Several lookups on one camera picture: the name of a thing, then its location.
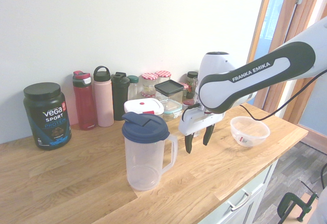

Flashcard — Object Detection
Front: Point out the clear plastic bowl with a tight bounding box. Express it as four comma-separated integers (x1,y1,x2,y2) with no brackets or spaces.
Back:
229,116,271,148

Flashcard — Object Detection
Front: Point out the square container with black lid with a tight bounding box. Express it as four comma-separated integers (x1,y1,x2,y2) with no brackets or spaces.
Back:
154,79,184,105

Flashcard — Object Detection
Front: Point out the green metal clamp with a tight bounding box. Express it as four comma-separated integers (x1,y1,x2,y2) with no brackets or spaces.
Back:
277,181,320,222

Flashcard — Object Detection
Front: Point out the red water bottle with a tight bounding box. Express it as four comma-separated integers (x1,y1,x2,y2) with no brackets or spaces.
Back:
72,70,97,131

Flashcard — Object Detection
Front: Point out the black Vega protein tub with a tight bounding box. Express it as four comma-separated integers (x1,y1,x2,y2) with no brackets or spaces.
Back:
23,82,73,151

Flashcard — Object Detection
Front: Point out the large jar with gingham lid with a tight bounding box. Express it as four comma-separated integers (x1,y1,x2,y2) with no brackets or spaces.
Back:
155,70,171,84
141,72,159,99

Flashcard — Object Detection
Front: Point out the clear pitcher with blue lid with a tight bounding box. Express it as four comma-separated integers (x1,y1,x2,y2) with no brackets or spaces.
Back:
121,111,179,192

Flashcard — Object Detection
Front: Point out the pink bottle with black cap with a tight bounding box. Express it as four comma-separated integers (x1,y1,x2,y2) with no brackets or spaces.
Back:
93,65,114,128

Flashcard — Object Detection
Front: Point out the dark jar with black lid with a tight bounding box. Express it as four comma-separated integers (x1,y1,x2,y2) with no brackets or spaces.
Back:
186,71,199,99

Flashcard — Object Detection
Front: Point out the black shaker bottle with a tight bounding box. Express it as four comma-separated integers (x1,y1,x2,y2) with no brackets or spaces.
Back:
111,71,130,121

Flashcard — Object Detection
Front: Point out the clear bottle with green cap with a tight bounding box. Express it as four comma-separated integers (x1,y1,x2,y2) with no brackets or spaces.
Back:
127,75,141,102

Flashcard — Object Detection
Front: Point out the small jar with gingham lid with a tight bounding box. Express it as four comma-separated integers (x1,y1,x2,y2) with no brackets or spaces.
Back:
178,82,190,100

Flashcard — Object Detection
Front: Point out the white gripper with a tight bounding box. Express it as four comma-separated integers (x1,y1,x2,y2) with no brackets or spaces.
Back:
178,106,226,154

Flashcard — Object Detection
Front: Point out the clear glass jar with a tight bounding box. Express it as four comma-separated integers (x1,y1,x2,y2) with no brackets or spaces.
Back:
192,77,200,103

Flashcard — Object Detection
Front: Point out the glass container with teal lid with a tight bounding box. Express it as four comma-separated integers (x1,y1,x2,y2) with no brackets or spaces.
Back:
161,99,183,121

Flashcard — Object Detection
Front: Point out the white cabinet with bar handle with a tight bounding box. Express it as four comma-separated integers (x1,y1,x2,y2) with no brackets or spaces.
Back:
199,157,279,224

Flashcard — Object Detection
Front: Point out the silver bar cabinet handle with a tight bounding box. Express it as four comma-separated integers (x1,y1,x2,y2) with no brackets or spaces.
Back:
227,193,250,211

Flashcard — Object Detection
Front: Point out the cereal container with white lid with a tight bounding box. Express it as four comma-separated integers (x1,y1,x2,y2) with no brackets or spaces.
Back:
124,98,165,122

